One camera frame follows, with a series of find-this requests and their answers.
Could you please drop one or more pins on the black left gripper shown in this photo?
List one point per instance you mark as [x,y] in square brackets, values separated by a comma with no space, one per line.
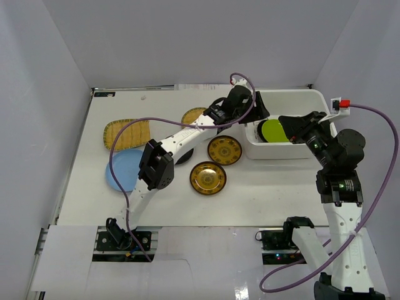
[253,104]

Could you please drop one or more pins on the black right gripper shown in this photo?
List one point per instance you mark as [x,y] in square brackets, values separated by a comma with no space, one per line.
[304,125]

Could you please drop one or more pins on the black plate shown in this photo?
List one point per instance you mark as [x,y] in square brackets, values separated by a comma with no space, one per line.
[259,131]

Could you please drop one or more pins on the green plate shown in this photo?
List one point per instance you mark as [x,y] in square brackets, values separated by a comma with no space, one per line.
[273,132]

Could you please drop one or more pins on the large yellow patterned plate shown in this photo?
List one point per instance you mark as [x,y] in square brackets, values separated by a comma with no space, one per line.
[224,150]

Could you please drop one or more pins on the round woven bamboo tray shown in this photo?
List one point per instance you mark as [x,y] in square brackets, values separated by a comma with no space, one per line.
[191,115]

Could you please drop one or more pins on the small yellow patterned plate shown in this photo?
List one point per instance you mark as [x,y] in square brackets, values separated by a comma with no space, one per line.
[208,178]

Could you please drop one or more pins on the light blue plate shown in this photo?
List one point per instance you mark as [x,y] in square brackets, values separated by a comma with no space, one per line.
[126,167]

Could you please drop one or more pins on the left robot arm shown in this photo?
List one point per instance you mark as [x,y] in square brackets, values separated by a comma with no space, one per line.
[156,167]

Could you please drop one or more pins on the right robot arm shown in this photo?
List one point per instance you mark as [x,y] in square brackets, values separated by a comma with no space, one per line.
[347,277]

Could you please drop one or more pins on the white plastic bin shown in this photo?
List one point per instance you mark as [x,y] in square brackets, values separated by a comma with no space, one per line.
[287,102]

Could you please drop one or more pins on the rectangular woven bamboo tray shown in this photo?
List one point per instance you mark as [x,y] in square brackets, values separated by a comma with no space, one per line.
[134,136]

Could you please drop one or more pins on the black label sticker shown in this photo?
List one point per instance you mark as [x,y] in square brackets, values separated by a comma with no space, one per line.
[104,94]

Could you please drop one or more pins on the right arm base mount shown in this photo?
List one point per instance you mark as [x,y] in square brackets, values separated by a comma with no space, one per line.
[276,250]

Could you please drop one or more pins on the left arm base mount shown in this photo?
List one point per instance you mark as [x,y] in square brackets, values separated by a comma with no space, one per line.
[108,250]

